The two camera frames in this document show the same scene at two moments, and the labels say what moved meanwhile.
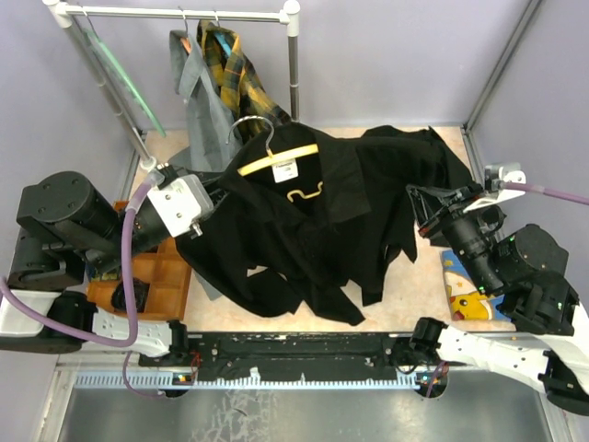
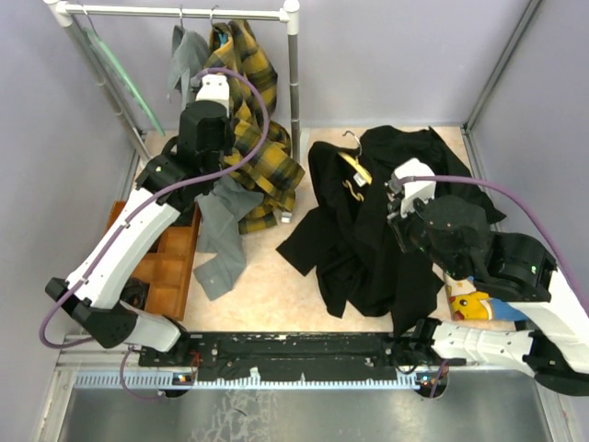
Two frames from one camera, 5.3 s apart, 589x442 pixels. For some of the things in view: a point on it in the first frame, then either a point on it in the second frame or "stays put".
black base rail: (292, 354) stays put
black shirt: (304, 217) -> (347, 235)
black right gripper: (429, 203) -> (398, 222)
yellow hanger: (278, 158) -> (354, 160)
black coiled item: (141, 292) stays put
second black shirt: (392, 158) stays put
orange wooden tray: (168, 275) stays put
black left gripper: (218, 197) -> (228, 137)
